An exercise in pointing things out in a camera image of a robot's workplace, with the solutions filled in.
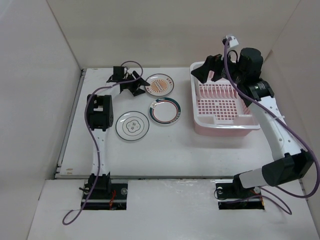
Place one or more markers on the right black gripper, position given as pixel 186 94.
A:
pixel 214 62

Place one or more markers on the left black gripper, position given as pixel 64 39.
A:
pixel 136 90

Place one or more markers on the orange sunburst plate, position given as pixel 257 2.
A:
pixel 160 85

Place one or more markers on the green red rimmed plate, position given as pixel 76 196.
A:
pixel 164 111

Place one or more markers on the white plate flower outline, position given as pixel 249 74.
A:
pixel 132 126

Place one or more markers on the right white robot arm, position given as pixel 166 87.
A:
pixel 292 158

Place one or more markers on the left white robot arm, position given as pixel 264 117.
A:
pixel 99 118

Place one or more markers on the pink dish rack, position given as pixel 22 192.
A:
pixel 218 111

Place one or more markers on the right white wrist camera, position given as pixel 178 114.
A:
pixel 231 41

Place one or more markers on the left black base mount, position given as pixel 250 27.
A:
pixel 114 201

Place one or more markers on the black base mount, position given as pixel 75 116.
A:
pixel 228 198
pixel 114 201

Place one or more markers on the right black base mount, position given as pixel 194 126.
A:
pixel 228 198

